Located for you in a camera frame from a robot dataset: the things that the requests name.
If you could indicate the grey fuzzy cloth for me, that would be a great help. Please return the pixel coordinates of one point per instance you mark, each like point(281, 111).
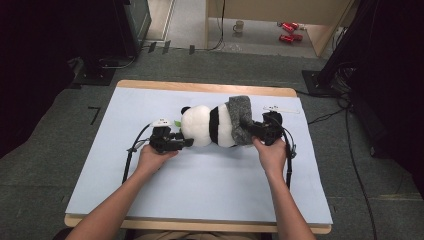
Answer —
point(241, 110)

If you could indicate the light wooden cabinet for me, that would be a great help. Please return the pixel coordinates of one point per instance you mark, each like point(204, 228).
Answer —
point(266, 10)

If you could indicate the beige mug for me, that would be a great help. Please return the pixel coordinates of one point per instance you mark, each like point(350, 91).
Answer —
point(238, 26)

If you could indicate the dark glass-front cabinet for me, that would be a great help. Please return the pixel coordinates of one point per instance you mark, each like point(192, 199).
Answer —
point(135, 26)

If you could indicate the black tape strip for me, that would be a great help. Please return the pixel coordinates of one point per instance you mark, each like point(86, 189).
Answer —
point(166, 47)
point(152, 47)
point(192, 49)

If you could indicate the panda plush toy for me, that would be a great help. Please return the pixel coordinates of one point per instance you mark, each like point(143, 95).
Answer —
point(200, 126)

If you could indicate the person's right hand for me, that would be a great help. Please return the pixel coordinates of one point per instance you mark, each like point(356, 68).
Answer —
point(271, 158)

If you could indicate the wooden table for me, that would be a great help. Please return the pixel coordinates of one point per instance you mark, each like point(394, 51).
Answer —
point(206, 87)

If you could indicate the light blue table mat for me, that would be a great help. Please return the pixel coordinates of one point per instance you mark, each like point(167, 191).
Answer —
point(200, 196)

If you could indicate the person's left hand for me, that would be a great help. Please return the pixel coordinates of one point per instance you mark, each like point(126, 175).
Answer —
point(151, 160)

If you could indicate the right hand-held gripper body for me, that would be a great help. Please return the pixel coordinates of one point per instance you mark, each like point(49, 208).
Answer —
point(270, 130)

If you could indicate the black flat stand base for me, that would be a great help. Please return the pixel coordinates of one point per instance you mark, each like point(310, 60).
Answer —
point(95, 75)

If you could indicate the red can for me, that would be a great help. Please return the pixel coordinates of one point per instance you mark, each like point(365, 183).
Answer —
point(295, 25)
point(287, 27)
point(286, 38)

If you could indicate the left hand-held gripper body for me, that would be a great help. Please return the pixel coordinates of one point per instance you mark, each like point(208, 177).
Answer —
point(160, 140)

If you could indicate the black metal stand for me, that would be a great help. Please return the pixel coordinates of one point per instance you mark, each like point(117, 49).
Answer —
point(318, 83)

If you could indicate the dark curtain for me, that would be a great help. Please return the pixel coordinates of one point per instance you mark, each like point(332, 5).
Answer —
point(33, 66)
point(393, 83)

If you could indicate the black tape corner mark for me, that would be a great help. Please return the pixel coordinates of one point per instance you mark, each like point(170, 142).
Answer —
point(95, 115)

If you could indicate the person's beige trousers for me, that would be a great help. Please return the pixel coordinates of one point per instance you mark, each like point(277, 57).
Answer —
point(186, 236)

